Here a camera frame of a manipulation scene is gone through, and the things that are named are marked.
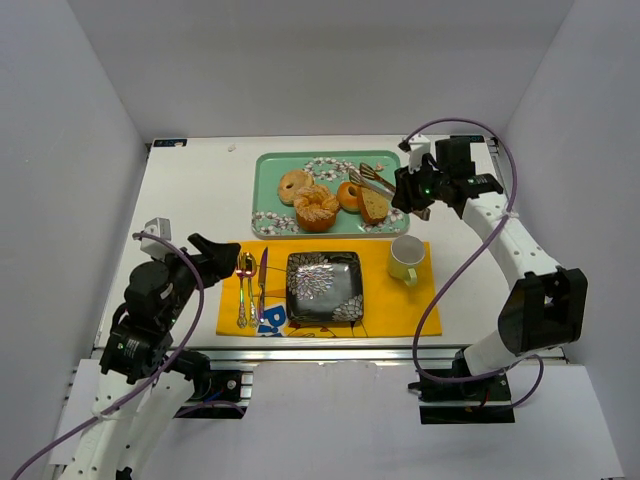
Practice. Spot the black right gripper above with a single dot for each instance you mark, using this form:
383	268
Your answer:
405	187

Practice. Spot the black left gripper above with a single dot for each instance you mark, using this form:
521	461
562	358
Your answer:
201	260

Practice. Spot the brown bread loaf slice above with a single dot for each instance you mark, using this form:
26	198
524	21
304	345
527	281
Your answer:
373	206

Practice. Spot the metal serving tongs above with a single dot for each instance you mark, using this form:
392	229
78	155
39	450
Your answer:
365	176

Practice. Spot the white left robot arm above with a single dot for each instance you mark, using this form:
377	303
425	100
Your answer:
145	381

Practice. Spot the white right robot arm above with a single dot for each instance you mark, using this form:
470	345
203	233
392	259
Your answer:
546	304

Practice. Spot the iridescent spoon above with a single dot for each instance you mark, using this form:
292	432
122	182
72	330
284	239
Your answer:
250	267

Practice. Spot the iridescent knife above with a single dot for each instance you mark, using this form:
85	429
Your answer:
262	274

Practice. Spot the pale yellow mug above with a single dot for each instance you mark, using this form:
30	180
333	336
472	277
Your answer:
407	253

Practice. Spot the small glazed orange donut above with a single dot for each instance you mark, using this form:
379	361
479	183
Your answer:
347	195

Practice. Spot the right blue table label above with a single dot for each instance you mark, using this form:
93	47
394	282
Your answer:
469	138

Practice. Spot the blue table label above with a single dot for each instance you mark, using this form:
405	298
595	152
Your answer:
469	138
170	143

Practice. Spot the iridescent fork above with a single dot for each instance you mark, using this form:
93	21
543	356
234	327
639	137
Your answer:
240	271

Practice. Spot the plain pale bagel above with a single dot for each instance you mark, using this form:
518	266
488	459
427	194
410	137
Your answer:
291	182

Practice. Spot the black floral square plate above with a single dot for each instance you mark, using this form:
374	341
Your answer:
324	287

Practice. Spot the yellow cartoon placemat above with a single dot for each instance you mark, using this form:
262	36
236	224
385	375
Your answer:
391	308

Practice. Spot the left blue table label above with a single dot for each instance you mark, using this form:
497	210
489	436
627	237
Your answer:
170	143

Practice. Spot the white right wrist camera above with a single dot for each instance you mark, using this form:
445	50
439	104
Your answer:
416	147

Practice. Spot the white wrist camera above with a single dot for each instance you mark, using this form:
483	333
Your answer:
416	147
157	227

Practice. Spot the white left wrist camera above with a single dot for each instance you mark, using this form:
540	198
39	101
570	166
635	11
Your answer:
157	227

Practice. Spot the sugared twisted ring bread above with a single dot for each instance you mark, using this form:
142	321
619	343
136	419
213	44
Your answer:
316	208

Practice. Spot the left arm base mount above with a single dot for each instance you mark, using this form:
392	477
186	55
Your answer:
221	391

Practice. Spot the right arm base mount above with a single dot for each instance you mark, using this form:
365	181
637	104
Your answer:
481	401

